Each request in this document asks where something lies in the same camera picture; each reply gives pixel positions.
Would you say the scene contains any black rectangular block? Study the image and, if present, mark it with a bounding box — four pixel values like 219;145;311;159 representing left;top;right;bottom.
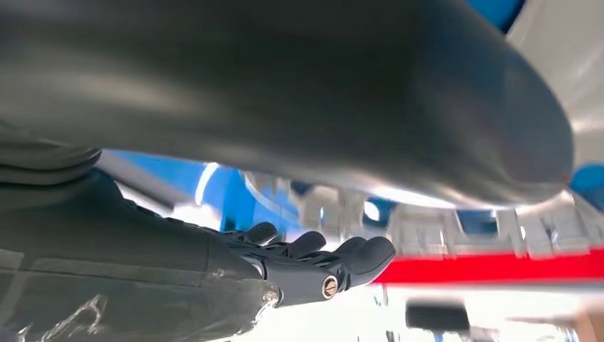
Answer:
405;301;470;331

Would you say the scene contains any long red barrier belt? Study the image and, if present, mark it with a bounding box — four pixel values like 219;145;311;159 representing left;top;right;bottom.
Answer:
373;250;604;286

